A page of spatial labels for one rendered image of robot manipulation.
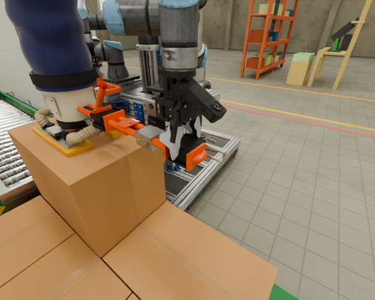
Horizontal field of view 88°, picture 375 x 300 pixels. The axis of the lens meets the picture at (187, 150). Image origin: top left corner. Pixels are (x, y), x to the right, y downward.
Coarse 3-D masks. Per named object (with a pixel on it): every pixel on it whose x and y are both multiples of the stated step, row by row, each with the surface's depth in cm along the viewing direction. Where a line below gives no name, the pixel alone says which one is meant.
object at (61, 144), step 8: (32, 128) 87; (40, 128) 86; (40, 136) 83; (48, 136) 81; (56, 136) 80; (64, 136) 76; (56, 144) 76; (64, 144) 75; (80, 144) 76; (88, 144) 76; (64, 152) 71; (72, 152) 72
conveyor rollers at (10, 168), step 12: (0, 108) 227; (12, 108) 229; (0, 120) 197; (12, 120) 198; (24, 120) 198; (0, 132) 178; (0, 144) 160; (12, 144) 160; (0, 156) 143; (12, 156) 143; (0, 168) 130; (12, 168) 130; (24, 168) 133; (12, 180) 122; (24, 180) 120
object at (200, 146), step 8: (184, 136) 53; (184, 144) 50; (192, 144) 50; (200, 144) 50; (168, 152) 52; (184, 152) 47; (192, 152) 47; (168, 160) 52; (176, 160) 51; (184, 160) 49
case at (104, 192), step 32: (32, 160) 80; (64, 160) 70; (96, 160) 70; (128, 160) 74; (160, 160) 91; (64, 192) 67; (96, 192) 68; (128, 192) 80; (160, 192) 99; (96, 224) 73; (128, 224) 87
